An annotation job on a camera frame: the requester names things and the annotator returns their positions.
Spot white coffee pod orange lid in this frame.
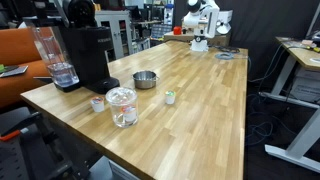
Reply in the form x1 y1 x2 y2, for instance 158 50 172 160
89 96 106 113

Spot white coffee pod green lid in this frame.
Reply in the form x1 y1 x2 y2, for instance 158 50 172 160
164 90 177 106

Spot white coffee pod red label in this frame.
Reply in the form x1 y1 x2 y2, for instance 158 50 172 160
121 105 138 123

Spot black Keurig coffee machine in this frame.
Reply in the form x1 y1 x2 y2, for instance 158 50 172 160
58 0 121 95

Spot small stainless steel pot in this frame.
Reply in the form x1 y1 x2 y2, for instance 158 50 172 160
132 70 160 90

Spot clear glass cup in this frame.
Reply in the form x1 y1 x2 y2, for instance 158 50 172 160
105 86 139 129

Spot white glass door cabinet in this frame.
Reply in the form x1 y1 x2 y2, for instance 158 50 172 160
94 9 134 62

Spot beige side cabinet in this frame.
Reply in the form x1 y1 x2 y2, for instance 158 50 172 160
163 30 232 48

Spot clear water tank black lid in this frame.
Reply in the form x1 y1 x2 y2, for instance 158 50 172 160
31 25 82 93

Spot wooden desk white legs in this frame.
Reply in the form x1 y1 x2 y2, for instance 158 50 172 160
259 35 320 174

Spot grey box under desk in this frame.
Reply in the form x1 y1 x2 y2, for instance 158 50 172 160
289 68 320 103

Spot grey tablet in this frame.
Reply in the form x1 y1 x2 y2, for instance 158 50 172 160
0 65 29 79

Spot orange sofa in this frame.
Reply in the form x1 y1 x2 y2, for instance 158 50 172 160
0 26 55 109

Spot black equipment cart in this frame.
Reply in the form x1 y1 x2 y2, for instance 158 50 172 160
0 111 101 180

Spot grey coiled cable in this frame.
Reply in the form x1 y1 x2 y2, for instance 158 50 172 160
214 51 235 61

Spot black power cable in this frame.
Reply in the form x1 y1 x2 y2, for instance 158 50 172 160
208 44 241 55

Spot blue floor cables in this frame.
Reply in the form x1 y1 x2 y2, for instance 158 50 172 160
244 93 288 148

